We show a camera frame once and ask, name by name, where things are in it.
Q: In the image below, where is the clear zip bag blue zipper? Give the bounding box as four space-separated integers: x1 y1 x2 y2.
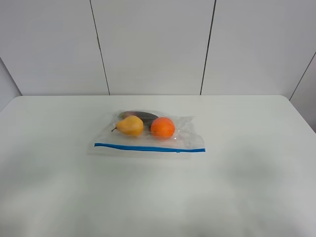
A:
87 110 205 158

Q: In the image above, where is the orange fruit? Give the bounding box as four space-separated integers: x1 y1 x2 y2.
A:
150 117 175 140

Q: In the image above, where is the dark purple eggplant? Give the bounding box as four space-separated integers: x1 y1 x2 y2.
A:
118 111 158 128

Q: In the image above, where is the yellow pear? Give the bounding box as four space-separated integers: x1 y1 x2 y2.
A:
111 116 144 136

